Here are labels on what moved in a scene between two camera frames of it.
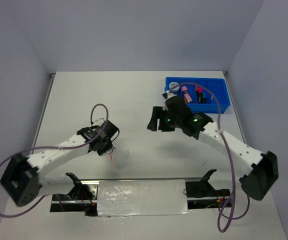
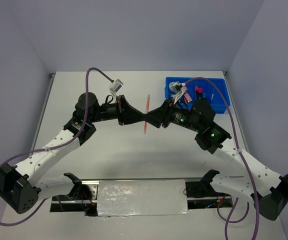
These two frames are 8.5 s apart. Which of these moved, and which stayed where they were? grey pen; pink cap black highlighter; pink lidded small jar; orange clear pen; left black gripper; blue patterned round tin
Moved: orange clear pen; left black gripper
Stayed: blue patterned round tin; pink lidded small jar; pink cap black highlighter; grey pen
